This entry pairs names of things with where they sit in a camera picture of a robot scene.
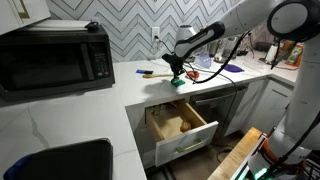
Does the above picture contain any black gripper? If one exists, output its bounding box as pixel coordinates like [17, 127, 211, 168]
[161, 53, 185, 82]

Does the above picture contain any open wooden drawer, white front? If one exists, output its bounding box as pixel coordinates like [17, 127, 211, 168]
[145, 98, 220, 168]

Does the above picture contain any blue plastic pitcher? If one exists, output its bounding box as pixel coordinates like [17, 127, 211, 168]
[196, 53, 213, 70]

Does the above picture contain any metal bowl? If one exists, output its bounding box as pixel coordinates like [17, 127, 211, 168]
[213, 55, 228, 64]

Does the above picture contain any purple plastic lid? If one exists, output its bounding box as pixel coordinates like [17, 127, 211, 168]
[223, 64, 245, 74]

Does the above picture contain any small black item on microwave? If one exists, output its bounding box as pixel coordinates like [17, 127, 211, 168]
[84, 21, 101, 34]

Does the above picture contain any white paper towel roll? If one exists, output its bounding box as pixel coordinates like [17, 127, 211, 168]
[266, 44, 280, 64]

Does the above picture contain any wooden board robot stand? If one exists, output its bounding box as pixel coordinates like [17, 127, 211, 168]
[207, 126, 264, 180]

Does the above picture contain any green and orange package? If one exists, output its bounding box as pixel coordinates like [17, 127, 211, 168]
[285, 43, 304, 66]

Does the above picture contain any black microwave oven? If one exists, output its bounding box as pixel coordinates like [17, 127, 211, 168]
[0, 24, 116, 104]

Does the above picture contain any white tray on microwave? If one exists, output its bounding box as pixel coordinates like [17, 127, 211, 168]
[20, 19, 92, 32]

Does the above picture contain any white upper cabinet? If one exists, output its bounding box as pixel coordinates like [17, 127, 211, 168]
[0, 0, 52, 36]

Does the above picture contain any blue object beside black case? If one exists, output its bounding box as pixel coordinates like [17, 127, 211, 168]
[2, 153, 34, 180]

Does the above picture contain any wooden handled brush, red head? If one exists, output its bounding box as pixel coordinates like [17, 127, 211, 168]
[142, 69, 200, 81]

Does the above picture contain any white wall outlet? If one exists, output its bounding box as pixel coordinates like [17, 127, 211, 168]
[151, 26, 161, 42]

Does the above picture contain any dishwasher with bar handle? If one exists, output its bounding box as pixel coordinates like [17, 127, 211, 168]
[189, 83, 249, 141]

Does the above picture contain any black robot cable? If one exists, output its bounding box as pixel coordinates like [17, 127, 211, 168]
[186, 29, 254, 84]

